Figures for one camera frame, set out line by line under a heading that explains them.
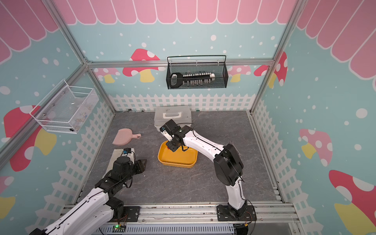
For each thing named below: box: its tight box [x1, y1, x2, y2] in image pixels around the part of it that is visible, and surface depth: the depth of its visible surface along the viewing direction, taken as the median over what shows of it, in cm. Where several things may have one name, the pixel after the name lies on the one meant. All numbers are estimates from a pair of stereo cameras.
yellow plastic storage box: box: [157, 140, 199, 169], surface depth 94 cm
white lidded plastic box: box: [153, 105, 192, 132], surface depth 105 cm
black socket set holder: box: [170, 72, 216, 89], surface depth 91 cm
